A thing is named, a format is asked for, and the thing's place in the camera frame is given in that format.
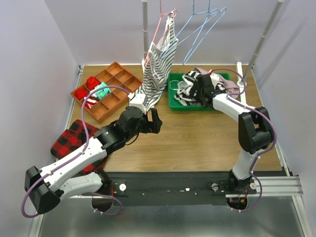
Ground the thin-striped tank top hanging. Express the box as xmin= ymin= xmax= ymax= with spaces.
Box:
xmin=137 ymin=11 xmax=179 ymax=111

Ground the wide-striped black white tank top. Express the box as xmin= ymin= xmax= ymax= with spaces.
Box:
xmin=173 ymin=70 xmax=226 ymax=107

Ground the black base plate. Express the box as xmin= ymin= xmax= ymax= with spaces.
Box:
xmin=107 ymin=172 xmax=257 ymax=206

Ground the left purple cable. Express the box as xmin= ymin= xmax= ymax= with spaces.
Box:
xmin=21 ymin=85 xmax=131 ymax=218

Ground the brown compartment tray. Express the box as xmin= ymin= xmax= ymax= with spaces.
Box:
xmin=70 ymin=61 xmax=143 ymax=124

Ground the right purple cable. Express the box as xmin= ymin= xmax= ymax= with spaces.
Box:
xmin=212 ymin=68 xmax=277 ymax=213

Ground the red black plaid shirt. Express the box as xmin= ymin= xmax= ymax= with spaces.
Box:
xmin=50 ymin=119 xmax=108 ymax=176

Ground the light blue wire hanger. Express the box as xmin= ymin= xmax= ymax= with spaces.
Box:
xmin=177 ymin=3 xmax=227 ymax=65

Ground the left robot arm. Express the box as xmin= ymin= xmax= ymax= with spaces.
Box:
xmin=21 ymin=106 xmax=162 ymax=218

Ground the rack pole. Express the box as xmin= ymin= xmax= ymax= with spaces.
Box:
xmin=243 ymin=0 xmax=284 ymax=81
xmin=141 ymin=0 xmax=149 ymax=66

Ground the pink wire hanger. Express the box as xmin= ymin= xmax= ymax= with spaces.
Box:
xmin=144 ymin=0 xmax=178 ymax=67

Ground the red sock ball lower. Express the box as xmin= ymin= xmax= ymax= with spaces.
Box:
xmin=74 ymin=88 xmax=89 ymax=100

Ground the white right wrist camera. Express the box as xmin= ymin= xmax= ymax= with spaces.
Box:
xmin=210 ymin=73 xmax=220 ymax=84

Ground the red sock ball upper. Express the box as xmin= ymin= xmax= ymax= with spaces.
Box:
xmin=86 ymin=77 xmax=101 ymax=90

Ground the red white striped sock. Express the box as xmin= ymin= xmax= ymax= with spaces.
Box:
xmin=84 ymin=98 xmax=98 ymax=110

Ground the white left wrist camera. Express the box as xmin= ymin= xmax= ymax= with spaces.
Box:
xmin=127 ymin=93 xmax=147 ymax=113

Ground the teal white sock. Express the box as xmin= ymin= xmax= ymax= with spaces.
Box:
xmin=91 ymin=82 xmax=111 ymax=100

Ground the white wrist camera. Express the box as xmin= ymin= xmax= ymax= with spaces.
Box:
xmin=210 ymin=73 xmax=220 ymax=84
xmin=127 ymin=93 xmax=147 ymax=113

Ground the mauve garment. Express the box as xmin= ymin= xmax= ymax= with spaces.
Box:
xmin=192 ymin=67 xmax=241 ymax=99

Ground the right rack pole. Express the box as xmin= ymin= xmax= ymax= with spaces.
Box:
xmin=243 ymin=0 xmax=284 ymax=81

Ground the purple cable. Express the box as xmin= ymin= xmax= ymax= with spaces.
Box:
xmin=21 ymin=85 xmax=131 ymax=218
xmin=212 ymin=68 xmax=277 ymax=213

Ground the green plastic bin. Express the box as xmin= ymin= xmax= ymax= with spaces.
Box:
xmin=168 ymin=68 xmax=230 ymax=112

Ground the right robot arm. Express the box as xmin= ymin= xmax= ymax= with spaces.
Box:
xmin=195 ymin=74 xmax=276 ymax=194

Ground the red sock ball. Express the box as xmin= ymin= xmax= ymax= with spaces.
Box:
xmin=74 ymin=88 xmax=89 ymax=100
xmin=86 ymin=77 xmax=101 ymax=90

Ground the left rack pole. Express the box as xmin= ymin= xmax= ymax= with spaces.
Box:
xmin=141 ymin=0 xmax=149 ymax=66

